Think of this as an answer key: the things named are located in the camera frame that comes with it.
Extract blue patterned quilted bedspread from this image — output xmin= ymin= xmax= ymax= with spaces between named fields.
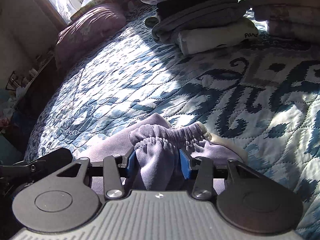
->
xmin=25 ymin=5 xmax=319 ymax=239

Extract dark side shelf with clutter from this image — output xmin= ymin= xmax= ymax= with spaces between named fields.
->
xmin=1 ymin=52 xmax=56 ymax=165

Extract middle stack folded clothes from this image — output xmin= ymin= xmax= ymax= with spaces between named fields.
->
xmin=246 ymin=0 xmax=319 ymax=42

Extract left stack folded grey clothes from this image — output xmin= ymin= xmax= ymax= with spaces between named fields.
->
xmin=141 ymin=0 xmax=259 ymax=55

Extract mauve pillow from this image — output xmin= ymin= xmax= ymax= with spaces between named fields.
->
xmin=54 ymin=3 xmax=126 ymax=70

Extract lavender and beige garment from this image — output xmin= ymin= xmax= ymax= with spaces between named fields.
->
xmin=76 ymin=113 xmax=248 ymax=191

